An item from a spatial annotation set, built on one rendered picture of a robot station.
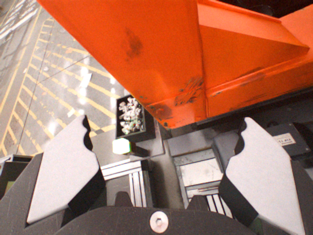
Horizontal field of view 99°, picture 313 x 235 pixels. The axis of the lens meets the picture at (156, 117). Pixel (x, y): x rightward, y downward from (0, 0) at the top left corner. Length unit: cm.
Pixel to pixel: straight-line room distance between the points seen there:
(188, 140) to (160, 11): 79
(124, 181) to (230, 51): 86
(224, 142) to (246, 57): 36
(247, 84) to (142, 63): 28
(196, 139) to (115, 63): 76
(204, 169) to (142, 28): 85
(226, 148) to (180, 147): 37
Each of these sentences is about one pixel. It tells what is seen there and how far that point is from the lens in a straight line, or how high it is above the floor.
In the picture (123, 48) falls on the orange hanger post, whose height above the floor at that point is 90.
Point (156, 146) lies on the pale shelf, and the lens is 61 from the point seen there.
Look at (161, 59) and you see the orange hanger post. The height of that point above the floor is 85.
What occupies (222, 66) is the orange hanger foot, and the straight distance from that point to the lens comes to 35.
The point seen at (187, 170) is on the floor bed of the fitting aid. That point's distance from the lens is 95.
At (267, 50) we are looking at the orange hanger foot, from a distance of 39.
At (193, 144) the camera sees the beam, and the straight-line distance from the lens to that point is 90.
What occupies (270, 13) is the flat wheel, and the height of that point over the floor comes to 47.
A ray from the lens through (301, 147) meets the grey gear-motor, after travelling 65.
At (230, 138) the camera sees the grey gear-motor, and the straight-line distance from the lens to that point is 63.
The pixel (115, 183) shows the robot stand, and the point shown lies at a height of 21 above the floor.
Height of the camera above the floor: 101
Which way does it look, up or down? 59 degrees down
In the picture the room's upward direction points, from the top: 44 degrees counter-clockwise
